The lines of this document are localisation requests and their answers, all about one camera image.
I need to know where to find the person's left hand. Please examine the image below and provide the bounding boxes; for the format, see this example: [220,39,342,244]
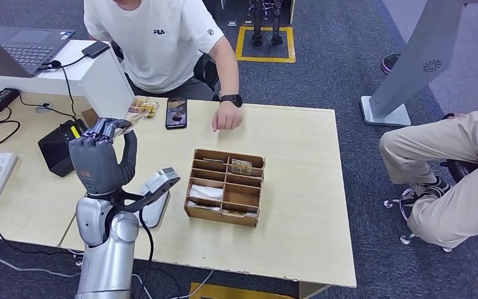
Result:
[212,103,244,133]

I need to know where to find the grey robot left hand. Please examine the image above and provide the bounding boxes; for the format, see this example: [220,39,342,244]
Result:
[68,117,139,199]

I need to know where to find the translucent patterned ID card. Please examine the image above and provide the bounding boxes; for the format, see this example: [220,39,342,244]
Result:
[113,108,151,139]

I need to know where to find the wooden compartment organizer box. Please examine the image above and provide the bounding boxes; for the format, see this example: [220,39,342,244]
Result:
[184,148,266,228]

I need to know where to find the green gold room key card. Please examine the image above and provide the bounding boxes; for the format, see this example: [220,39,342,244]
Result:
[222,209,259,218]

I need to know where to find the small gold patterned card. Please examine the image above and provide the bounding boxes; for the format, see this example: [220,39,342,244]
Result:
[231,158,253,174]

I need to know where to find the grey white card reader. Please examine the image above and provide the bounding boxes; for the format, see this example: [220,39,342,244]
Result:
[133,187,172,230]

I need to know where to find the white card stack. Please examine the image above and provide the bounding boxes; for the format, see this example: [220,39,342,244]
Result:
[187,201,223,212]

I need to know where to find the person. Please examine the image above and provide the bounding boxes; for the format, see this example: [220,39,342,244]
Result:
[83,0,244,133]
[379,106,478,250]

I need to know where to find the black wristwatch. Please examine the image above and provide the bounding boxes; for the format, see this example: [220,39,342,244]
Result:
[219,93,243,108]

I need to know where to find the black terminal with yellow display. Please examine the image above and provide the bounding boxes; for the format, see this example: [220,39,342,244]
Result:
[37,118,89,178]

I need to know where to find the brown cardboard piece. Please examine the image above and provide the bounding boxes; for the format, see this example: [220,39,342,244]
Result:
[81,108,100,126]

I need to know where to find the black smartphone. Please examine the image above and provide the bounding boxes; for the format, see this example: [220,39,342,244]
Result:
[165,97,188,130]

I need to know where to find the yellow floor tape square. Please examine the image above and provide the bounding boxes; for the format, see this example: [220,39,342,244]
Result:
[235,26,297,64]

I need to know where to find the white counter box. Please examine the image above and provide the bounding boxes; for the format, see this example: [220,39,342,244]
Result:
[0,39,136,125]

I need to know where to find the folded white paper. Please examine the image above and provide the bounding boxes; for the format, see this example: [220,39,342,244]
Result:
[189,184,225,202]

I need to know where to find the black humanoid robot legs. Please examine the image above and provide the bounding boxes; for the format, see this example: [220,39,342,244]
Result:
[249,0,284,47]

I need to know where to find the black power adapter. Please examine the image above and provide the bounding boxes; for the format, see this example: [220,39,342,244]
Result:
[0,88,21,116]

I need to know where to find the black external drive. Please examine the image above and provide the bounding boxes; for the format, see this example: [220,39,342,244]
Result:
[82,40,111,59]

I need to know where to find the dark grey laptop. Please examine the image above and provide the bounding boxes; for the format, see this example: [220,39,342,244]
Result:
[0,19,76,79]

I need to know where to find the black round floor object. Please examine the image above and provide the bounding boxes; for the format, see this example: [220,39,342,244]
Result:
[380,52,403,76]

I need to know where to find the grey kiosk stand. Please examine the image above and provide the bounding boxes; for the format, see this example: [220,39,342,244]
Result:
[360,0,478,128]

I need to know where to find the chrome base stool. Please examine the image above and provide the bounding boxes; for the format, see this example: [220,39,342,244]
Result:
[383,158,478,254]

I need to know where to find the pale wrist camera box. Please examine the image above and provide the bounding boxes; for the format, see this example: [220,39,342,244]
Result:
[142,167,181,199]

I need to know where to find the black drive cable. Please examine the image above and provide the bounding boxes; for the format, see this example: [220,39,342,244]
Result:
[40,52,89,120]

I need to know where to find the white floor cable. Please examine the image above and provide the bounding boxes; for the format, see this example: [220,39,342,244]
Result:
[0,247,83,278]

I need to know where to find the white cable under desk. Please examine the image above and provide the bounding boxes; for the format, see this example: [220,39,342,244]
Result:
[169,268,216,299]

